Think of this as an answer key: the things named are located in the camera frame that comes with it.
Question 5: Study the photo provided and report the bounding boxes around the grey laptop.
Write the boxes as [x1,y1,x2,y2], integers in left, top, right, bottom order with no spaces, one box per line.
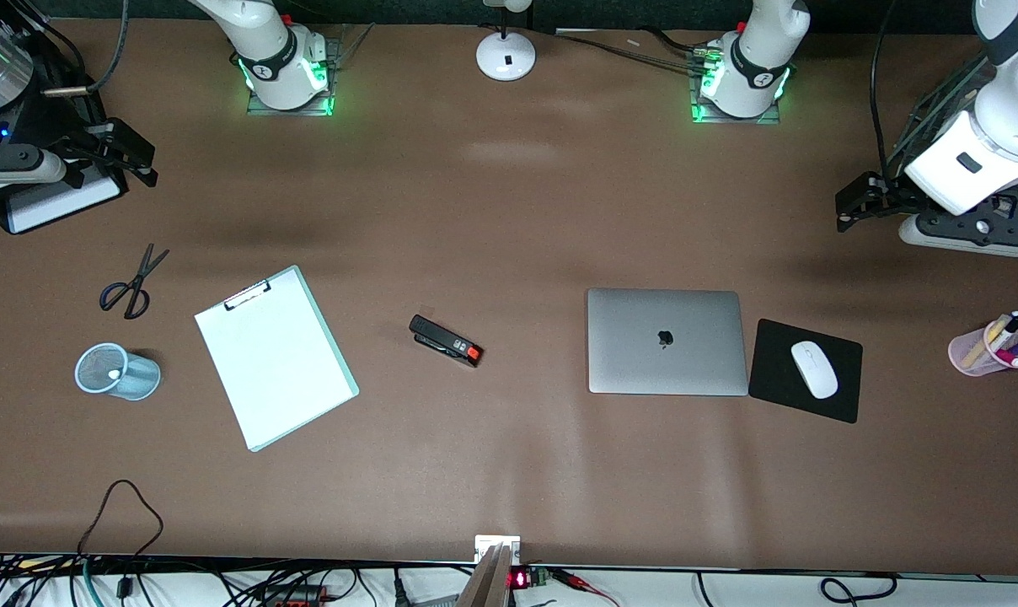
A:
[587,288,749,397]

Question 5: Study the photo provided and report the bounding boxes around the yellow pen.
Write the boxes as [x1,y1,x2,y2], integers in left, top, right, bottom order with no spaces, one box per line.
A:
[962,325,1004,368]

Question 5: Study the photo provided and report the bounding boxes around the pink translucent pen cup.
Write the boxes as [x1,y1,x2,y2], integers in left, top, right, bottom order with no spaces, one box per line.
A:
[948,316,1018,377]

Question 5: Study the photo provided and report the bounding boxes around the white computer mouse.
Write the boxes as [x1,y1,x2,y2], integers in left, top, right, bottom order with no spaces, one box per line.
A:
[791,341,839,400]

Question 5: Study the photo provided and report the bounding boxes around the black mouse pad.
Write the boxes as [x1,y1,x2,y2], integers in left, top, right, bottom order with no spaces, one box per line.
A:
[748,318,864,424]

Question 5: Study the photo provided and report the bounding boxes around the light blue mesh pen cup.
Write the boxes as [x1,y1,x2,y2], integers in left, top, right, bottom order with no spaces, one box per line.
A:
[75,342,162,400]

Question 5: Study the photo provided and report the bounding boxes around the white paper sheet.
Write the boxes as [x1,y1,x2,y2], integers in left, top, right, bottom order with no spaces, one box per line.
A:
[196,274,354,448]

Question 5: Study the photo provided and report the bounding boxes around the teal clipboard with metal clip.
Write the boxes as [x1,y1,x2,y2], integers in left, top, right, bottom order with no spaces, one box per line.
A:
[194,266,360,453]

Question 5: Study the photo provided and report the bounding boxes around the black stapler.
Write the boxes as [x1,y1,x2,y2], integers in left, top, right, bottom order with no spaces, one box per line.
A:
[409,314,483,368]

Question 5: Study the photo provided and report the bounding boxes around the white round lamp base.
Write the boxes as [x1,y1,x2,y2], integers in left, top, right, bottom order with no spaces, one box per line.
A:
[475,0,537,83]

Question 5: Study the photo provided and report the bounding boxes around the black power strip red switches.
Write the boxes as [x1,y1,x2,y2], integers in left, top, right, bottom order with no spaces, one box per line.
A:
[256,582,329,607]

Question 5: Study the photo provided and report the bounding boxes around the small white box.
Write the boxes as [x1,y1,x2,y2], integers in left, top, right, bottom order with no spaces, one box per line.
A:
[474,535,522,564]

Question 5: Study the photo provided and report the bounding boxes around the black cable with brass plug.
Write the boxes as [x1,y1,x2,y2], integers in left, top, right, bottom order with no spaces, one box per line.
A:
[44,0,131,99]

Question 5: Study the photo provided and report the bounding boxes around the black hanging arm cable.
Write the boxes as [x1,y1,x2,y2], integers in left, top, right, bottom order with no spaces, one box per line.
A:
[870,0,894,182]

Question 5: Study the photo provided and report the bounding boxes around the black blue handled scissors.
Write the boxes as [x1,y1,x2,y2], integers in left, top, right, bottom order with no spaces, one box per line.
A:
[99,244,170,320]

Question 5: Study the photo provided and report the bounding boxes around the black cable bundle at base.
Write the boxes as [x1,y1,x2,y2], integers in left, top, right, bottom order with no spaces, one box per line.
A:
[557,28,722,75]

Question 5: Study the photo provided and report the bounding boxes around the black looped cable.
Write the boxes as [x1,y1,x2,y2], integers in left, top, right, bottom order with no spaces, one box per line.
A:
[78,480,165,559]

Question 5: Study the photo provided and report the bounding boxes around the black coiled floor cable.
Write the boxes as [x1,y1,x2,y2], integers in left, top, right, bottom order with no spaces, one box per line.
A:
[819,573,899,605]

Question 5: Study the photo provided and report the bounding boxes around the black tangled floor cables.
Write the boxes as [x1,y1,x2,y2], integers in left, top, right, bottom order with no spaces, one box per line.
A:
[0,552,459,607]

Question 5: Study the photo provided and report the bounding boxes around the red wire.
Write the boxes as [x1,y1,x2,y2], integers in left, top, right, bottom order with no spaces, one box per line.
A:
[551,569,621,607]

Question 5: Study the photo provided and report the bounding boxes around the grey wooden stand post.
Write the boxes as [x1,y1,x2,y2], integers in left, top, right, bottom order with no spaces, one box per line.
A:
[457,544,514,607]

